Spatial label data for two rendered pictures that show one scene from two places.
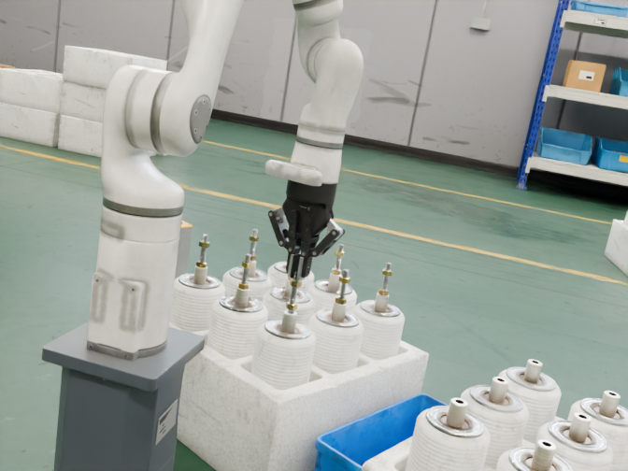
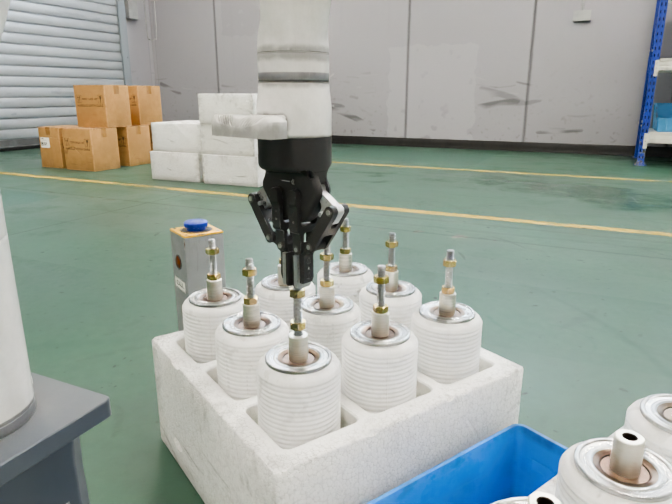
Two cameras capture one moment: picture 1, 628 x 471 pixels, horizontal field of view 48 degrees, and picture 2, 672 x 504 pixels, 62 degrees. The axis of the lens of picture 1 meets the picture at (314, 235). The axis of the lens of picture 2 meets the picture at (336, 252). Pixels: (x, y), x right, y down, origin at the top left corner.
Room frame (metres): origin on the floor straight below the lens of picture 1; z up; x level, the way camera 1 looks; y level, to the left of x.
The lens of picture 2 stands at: (0.49, -0.15, 0.54)
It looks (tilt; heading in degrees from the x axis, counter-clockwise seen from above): 16 degrees down; 13
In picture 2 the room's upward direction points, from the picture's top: straight up
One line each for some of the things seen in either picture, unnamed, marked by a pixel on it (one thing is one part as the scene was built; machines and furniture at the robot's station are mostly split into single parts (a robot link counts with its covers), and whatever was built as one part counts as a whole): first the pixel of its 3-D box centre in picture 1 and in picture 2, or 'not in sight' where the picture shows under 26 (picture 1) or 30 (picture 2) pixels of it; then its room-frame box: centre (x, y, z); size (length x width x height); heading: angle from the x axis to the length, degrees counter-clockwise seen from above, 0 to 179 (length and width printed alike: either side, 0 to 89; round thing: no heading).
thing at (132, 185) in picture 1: (149, 145); not in sight; (0.79, 0.20, 0.54); 0.09 x 0.09 x 0.17; 78
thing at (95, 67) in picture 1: (116, 70); (243, 108); (3.83, 1.20, 0.45); 0.39 x 0.39 x 0.18; 78
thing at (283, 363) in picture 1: (278, 381); (299, 428); (1.04, 0.02, 0.16); 0.10 x 0.10 x 0.18
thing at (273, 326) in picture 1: (287, 329); (298, 358); (1.04, 0.02, 0.25); 0.08 x 0.08 x 0.01
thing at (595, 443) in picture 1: (577, 436); not in sight; (0.84, -0.39, 0.25); 0.08 x 0.08 x 0.01
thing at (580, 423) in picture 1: (579, 427); not in sight; (0.84, -0.39, 0.26); 0.02 x 0.02 x 0.03
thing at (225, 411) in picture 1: (277, 376); (327, 405); (1.21, 0.02, 0.09); 0.39 x 0.39 x 0.18; 48
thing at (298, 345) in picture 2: (289, 321); (298, 347); (1.04, 0.02, 0.26); 0.02 x 0.02 x 0.03
